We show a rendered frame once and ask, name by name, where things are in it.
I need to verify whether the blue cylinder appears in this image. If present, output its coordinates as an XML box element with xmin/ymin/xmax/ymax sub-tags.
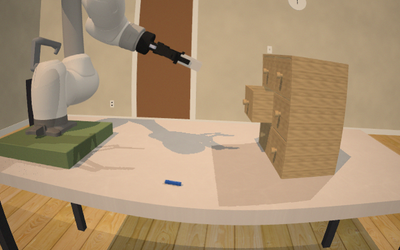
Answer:
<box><xmin>164</xmin><ymin>180</ymin><xmax>182</xmax><ymax>186</ymax></box>

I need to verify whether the small wooden chest of drawers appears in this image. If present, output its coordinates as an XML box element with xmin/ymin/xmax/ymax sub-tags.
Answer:
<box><xmin>259</xmin><ymin>54</ymin><xmax>349</xmax><ymax>179</ymax></box>

